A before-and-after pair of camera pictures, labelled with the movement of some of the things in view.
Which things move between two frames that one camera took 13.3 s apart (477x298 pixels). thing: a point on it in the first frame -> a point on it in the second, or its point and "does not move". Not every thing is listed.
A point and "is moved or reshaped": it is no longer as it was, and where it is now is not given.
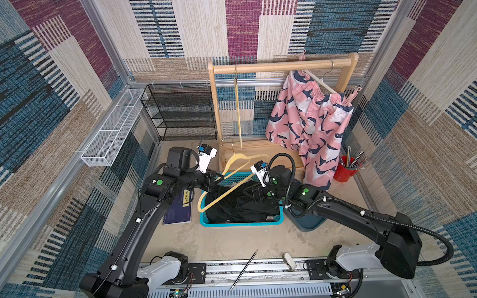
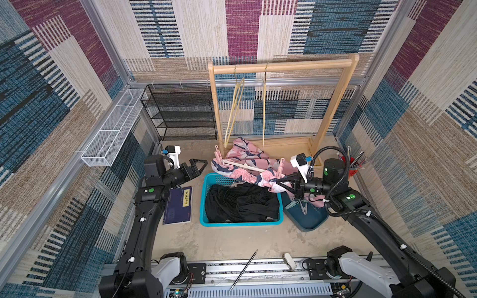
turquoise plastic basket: x=229 y=178 does not move
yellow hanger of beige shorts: x=240 y=129 is moved or reshaped
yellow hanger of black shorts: x=238 y=160 -> x=264 y=102
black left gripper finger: x=221 y=176 -> x=194 y=161
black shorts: x=240 y=206 does not move
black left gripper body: x=209 y=176 -> x=182 y=175
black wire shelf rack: x=182 y=111 does not move
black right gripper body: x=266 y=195 -> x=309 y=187
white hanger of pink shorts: x=321 y=80 -> x=244 y=166
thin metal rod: x=243 y=270 does not move
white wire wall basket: x=108 y=139 does not move
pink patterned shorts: x=311 y=119 -> x=245 y=160
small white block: x=289 y=262 does not move
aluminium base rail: x=271 y=279 does not move
